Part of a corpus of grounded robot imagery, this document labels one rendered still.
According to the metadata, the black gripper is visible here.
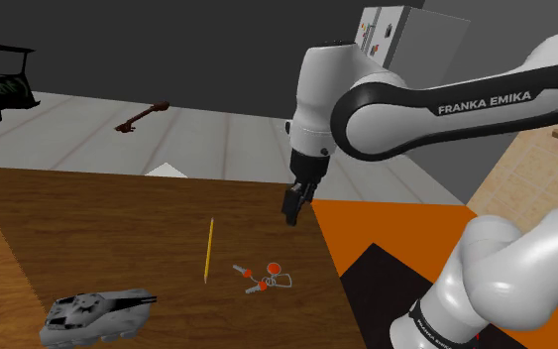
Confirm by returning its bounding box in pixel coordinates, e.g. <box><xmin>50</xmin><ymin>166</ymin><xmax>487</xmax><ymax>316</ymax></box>
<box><xmin>280</xmin><ymin>149</ymin><xmax>331</xmax><ymax>227</ymax></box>

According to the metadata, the yellow pencil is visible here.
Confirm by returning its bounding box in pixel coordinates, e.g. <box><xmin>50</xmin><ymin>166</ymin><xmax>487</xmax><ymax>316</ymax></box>
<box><xmin>203</xmin><ymin>217</ymin><xmax>215</xmax><ymax>285</ymax></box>

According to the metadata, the black robot stand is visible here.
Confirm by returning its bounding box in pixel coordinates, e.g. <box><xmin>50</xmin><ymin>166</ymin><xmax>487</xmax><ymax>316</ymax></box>
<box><xmin>339</xmin><ymin>242</ymin><xmax>529</xmax><ymax>349</ymax></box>

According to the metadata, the brown guitar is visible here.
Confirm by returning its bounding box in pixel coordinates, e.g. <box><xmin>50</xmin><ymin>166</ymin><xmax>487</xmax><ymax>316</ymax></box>
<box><xmin>114</xmin><ymin>100</ymin><xmax>171</xmax><ymax>134</ymax></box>

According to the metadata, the white refrigerator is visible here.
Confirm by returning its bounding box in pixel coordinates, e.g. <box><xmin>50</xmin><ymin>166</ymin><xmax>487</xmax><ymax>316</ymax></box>
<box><xmin>353</xmin><ymin>5</ymin><xmax>472</xmax><ymax>90</ymax></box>

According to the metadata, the grey toy tank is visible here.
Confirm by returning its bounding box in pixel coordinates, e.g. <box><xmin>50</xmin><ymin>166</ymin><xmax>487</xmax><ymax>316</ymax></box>
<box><xmin>39</xmin><ymin>288</ymin><xmax>158</xmax><ymax>349</ymax></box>

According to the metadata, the red and silver key ring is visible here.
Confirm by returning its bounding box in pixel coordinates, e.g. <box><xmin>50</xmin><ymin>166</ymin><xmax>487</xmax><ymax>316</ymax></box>
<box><xmin>231</xmin><ymin>262</ymin><xmax>293</xmax><ymax>295</ymax></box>

